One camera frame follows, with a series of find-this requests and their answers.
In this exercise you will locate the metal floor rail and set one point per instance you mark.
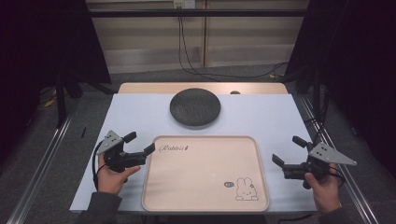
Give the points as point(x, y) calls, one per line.
point(351, 183)
point(40, 168)

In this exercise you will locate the black stand post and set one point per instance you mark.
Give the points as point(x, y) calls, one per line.
point(61, 99)
point(316, 93)

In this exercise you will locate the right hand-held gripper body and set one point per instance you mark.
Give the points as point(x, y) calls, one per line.
point(320, 155)

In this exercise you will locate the person's right hand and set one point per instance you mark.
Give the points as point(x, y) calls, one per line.
point(325, 193)

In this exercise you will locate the white table mat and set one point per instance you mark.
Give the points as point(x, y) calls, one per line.
point(274, 124)

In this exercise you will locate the black horizontal frame bar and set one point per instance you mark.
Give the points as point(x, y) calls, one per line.
point(199, 13)

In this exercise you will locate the person's left hand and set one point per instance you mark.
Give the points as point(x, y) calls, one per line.
point(112, 182)

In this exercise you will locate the white wall socket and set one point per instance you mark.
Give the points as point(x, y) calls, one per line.
point(184, 3)

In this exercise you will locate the small black floor stick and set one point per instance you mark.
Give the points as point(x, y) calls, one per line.
point(83, 132)

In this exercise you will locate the beige tray with rabbit print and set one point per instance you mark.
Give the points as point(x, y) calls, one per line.
point(202, 174)

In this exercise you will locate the black round plate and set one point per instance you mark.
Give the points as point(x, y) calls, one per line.
point(195, 107)

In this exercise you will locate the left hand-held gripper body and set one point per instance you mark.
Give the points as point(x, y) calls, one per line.
point(117, 159)

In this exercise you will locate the black curtain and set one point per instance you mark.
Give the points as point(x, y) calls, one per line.
point(37, 46)
point(358, 62)

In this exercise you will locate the yellow floor tape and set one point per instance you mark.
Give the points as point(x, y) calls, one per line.
point(50, 101)

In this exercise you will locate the dark round table grommet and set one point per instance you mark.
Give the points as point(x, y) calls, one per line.
point(235, 92)

